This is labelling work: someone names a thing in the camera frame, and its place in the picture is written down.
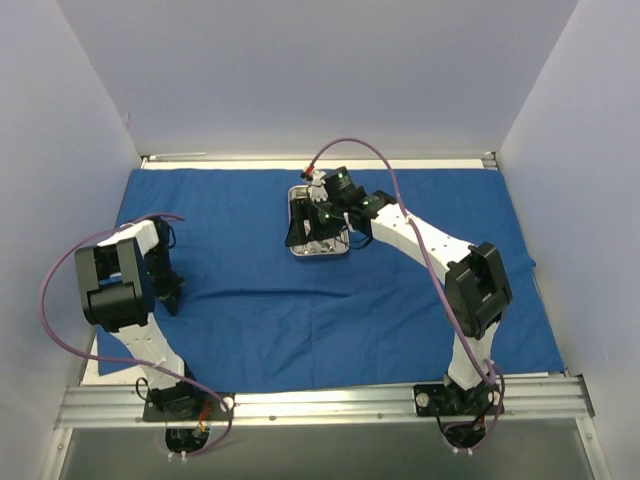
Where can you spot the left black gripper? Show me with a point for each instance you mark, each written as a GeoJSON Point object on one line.
{"type": "Point", "coordinates": [170, 293]}

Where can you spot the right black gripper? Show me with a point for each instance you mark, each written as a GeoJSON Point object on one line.
{"type": "Point", "coordinates": [304, 220]}

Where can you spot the stainless steel instrument tray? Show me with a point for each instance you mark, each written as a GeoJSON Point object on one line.
{"type": "Point", "coordinates": [320, 252]}

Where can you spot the blue surgical cloth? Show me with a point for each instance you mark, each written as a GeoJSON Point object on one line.
{"type": "Point", "coordinates": [255, 318]}

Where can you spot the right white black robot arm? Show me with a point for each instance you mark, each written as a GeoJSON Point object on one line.
{"type": "Point", "coordinates": [470, 280]}

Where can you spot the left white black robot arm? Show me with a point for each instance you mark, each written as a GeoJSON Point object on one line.
{"type": "Point", "coordinates": [121, 280]}

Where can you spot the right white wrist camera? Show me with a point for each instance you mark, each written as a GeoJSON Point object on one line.
{"type": "Point", "coordinates": [315, 189]}

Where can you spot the back aluminium rail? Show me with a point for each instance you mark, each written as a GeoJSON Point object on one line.
{"type": "Point", "coordinates": [173, 157]}

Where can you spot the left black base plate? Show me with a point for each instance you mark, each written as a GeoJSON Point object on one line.
{"type": "Point", "coordinates": [210, 405]}

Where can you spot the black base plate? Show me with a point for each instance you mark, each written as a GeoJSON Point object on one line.
{"type": "Point", "coordinates": [210, 405]}
{"type": "Point", "coordinates": [438, 399]}

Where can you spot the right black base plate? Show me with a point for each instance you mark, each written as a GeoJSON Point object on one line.
{"type": "Point", "coordinates": [438, 399]}

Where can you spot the front aluminium rail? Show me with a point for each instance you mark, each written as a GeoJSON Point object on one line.
{"type": "Point", "coordinates": [526, 398]}

